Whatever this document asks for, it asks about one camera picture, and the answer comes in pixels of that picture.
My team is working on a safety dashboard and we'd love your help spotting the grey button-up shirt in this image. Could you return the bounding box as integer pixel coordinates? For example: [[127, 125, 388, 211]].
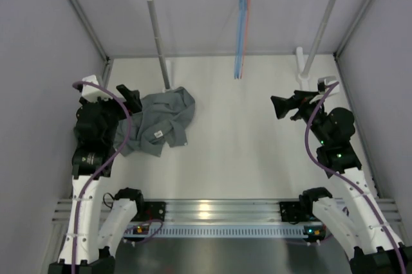
[[113, 87, 196, 157]]

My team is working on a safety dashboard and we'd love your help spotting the pink wire hanger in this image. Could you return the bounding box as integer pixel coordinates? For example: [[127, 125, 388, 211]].
[[240, 0, 250, 79]]

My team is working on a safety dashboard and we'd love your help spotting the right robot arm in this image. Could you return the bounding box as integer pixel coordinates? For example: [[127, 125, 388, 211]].
[[270, 91, 411, 273]]

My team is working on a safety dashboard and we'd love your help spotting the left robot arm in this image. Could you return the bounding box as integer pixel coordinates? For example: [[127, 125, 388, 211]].
[[48, 81, 144, 273]]

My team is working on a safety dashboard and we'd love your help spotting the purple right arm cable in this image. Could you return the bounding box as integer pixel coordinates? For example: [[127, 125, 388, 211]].
[[304, 81, 407, 274]]

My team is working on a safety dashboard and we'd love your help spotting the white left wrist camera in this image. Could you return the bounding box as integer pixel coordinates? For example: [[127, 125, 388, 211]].
[[81, 75, 111, 103]]

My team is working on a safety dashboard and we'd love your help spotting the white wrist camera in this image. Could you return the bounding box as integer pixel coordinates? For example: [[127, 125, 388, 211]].
[[81, 75, 111, 103], [317, 76, 340, 96]]

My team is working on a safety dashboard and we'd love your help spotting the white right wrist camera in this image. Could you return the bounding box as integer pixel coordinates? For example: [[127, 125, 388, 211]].
[[317, 76, 340, 96]]

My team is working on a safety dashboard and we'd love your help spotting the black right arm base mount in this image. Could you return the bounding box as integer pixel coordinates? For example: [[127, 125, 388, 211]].
[[279, 201, 306, 224]]

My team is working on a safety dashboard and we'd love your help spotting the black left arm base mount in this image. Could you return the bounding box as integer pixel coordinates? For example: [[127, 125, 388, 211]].
[[140, 201, 167, 221]]

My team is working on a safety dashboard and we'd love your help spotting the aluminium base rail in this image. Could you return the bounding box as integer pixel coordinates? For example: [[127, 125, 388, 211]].
[[52, 199, 402, 224]]

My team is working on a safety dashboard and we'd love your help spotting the blue wire hanger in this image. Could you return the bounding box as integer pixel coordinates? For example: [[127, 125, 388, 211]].
[[233, 0, 246, 79], [236, 0, 249, 79]]

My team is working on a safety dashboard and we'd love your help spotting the perforated grey cable duct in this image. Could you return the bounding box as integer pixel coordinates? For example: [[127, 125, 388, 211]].
[[124, 224, 326, 241]]

